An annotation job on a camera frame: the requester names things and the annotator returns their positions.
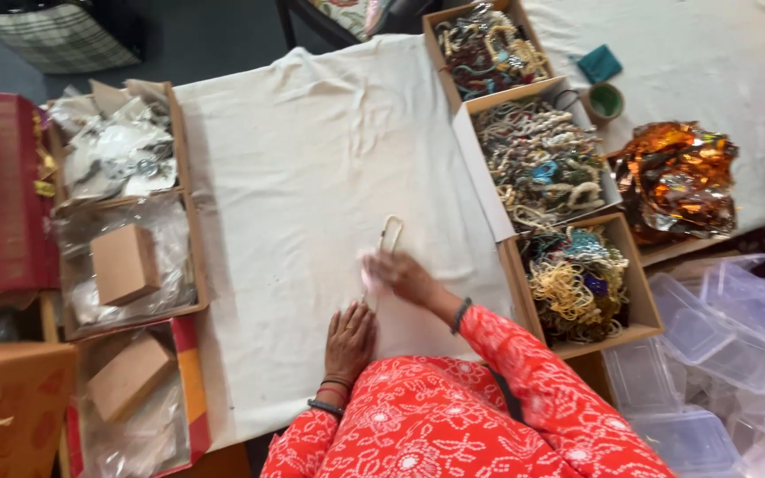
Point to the black wrist bangle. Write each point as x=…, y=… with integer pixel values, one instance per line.
x=461, y=316

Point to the wooden tray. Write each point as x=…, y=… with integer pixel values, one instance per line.
x=681, y=251

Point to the white table cloth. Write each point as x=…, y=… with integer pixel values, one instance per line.
x=694, y=73

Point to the large cardboard box of jewellery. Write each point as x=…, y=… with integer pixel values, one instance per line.
x=578, y=285

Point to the heap of clear plastic containers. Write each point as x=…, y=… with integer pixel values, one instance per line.
x=721, y=372

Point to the dark wrist bangles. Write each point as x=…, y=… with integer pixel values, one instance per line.
x=329, y=397

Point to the person's right hand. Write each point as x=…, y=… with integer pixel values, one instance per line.
x=404, y=277

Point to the heap of orange foil wrappers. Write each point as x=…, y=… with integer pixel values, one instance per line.
x=678, y=179

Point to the green tape roll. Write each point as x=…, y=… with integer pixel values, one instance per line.
x=605, y=101

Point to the red patterned kurta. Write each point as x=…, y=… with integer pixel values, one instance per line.
x=462, y=418

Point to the checked bag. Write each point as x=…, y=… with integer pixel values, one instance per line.
x=57, y=36

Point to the small brown cardboard box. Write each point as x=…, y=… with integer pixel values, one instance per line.
x=125, y=264

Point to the red box of plastic bags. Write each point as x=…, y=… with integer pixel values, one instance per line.
x=183, y=398

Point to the small cardboard box of jewellery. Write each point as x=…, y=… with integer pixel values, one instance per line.
x=489, y=50

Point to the dark red fabric box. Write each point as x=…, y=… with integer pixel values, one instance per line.
x=4, y=199

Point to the teal cloth pouch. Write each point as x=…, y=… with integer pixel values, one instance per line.
x=599, y=64

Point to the person's left hand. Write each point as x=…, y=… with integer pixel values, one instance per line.
x=349, y=348

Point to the flat brown cardboard box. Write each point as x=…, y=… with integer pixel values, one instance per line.
x=131, y=377

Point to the person's right fingers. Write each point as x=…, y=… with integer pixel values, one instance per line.
x=378, y=267

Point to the cardboard box of plastic bags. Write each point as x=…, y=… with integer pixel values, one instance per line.
x=123, y=166

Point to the white box of bead jewellery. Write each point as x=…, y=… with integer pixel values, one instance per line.
x=542, y=163

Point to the cream table cloth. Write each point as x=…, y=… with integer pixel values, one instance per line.
x=316, y=172

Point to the orange patterned box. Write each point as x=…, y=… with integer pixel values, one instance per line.
x=24, y=411

